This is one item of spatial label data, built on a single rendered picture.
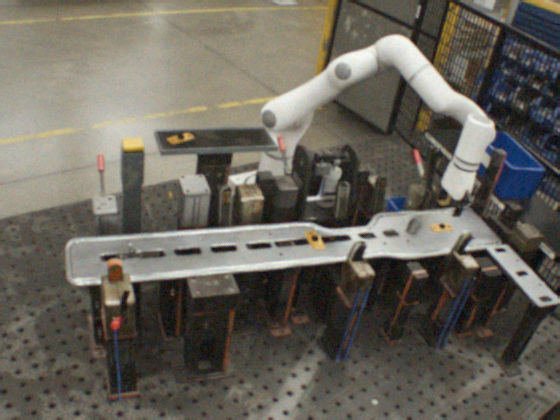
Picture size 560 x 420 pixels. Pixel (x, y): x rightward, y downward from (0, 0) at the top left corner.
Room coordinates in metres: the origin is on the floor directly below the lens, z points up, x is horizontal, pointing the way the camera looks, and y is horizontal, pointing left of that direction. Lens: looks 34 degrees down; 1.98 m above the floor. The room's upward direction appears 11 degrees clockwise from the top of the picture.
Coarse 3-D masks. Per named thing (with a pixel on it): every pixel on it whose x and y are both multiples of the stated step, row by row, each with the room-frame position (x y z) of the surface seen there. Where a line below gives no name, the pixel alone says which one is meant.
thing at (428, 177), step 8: (432, 152) 1.68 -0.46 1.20; (440, 152) 1.67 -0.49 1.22; (432, 160) 1.69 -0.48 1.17; (424, 168) 1.69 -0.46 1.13; (432, 168) 1.69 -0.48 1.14; (424, 176) 1.68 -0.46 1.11; (432, 176) 1.69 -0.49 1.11; (424, 184) 1.67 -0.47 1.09; (432, 184) 1.68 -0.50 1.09; (424, 192) 1.67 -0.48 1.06
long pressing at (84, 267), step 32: (288, 224) 1.41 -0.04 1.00; (384, 224) 1.51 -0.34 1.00; (480, 224) 1.62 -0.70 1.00; (96, 256) 1.10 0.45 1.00; (192, 256) 1.18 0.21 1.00; (224, 256) 1.21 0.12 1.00; (256, 256) 1.23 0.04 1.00; (288, 256) 1.26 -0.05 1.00; (320, 256) 1.29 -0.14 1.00; (384, 256) 1.35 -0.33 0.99; (416, 256) 1.38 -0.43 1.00
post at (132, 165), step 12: (132, 156) 1.42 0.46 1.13; (144, 156) 1.44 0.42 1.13; (120, 168) 1.44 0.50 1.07; (132, 168) 1.42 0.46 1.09; (144, 168) 1.44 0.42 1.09; (132, 180) 1.42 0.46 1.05; (132, 192) 1.43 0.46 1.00; (132, 204) 1.43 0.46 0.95; (132, 216) 1.43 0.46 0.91; (132, 228) 1.43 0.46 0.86
